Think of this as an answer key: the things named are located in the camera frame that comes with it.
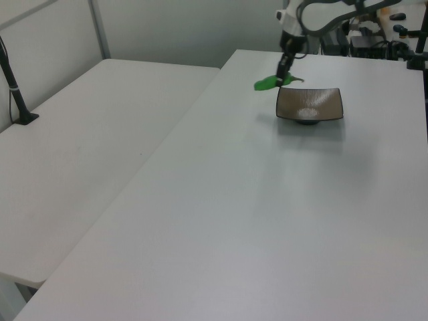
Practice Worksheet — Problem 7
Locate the black camera stand pole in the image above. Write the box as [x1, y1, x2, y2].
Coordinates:
[0, 34, 40, 126]

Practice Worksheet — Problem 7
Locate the grey metal partition post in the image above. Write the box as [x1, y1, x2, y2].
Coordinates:
[88, 0, 112, 62]

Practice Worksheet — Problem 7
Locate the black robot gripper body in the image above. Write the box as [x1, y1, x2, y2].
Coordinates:
[280, 31, 306, 57]

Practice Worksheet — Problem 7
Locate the white crumpled paper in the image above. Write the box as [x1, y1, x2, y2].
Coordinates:
[349, 19, 381, 35]

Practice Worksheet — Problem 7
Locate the black electronics box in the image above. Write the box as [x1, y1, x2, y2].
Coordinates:
[350, 34, 391, 60]

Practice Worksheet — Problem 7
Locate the green chili pepper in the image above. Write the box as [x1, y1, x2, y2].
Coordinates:
[252, 74, 306, 92]

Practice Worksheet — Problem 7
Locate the black clamp camera stand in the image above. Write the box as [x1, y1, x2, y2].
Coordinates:
[405, 25, 428, 71]

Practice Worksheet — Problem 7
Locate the black rectangular power box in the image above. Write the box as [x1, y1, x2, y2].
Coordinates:
[320, 29, 350, 56]

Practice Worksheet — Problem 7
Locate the square brown ceramic plate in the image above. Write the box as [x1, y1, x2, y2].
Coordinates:
[275, 86, 345, 126]

